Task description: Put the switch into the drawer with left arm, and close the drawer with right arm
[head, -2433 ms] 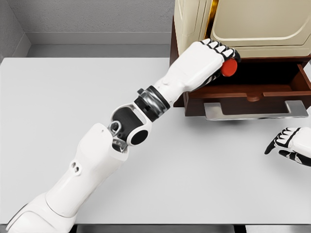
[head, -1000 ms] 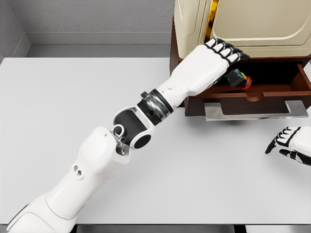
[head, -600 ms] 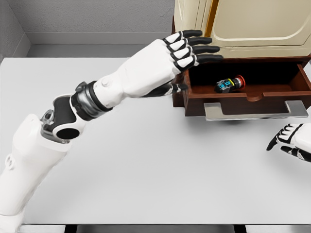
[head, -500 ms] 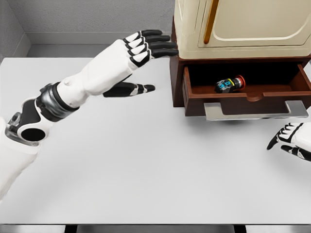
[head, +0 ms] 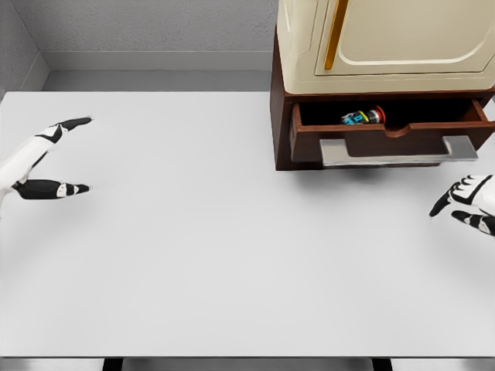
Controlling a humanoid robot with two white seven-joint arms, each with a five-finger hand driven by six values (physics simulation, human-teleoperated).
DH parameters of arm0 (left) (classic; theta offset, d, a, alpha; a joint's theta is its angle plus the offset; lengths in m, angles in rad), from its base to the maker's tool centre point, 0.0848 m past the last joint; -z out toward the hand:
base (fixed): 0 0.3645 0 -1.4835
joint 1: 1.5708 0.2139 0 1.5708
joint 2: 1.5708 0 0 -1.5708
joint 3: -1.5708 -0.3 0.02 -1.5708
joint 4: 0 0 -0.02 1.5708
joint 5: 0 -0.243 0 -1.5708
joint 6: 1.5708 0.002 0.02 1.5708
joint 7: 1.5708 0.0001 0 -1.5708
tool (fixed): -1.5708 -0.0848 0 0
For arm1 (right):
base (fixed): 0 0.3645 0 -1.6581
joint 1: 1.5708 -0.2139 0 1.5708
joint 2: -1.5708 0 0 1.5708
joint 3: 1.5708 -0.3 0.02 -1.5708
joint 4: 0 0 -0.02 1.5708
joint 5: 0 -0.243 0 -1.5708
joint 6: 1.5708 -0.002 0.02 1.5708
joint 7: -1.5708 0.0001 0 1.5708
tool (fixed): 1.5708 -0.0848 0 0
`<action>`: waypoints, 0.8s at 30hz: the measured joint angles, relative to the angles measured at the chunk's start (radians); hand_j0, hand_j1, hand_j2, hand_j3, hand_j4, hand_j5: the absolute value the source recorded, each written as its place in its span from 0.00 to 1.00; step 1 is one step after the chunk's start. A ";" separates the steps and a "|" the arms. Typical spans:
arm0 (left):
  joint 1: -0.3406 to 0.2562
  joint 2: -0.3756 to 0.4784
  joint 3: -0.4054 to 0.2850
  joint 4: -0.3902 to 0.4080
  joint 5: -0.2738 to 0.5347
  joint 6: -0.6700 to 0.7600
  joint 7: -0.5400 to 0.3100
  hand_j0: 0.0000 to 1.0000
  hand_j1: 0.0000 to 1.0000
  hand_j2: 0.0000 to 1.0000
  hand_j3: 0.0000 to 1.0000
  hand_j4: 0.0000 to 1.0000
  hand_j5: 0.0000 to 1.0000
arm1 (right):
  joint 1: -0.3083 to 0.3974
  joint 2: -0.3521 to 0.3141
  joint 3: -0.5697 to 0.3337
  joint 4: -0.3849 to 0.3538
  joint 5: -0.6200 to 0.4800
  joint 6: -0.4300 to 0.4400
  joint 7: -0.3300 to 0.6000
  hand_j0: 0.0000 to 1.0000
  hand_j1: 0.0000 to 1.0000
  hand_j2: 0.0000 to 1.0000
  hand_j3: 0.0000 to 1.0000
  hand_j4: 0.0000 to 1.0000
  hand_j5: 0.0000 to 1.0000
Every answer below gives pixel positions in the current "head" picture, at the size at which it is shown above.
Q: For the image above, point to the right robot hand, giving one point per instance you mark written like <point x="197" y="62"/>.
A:
<point x="473" y="191"/>

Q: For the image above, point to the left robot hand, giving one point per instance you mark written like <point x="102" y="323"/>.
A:
<point x="27" y="154"/>

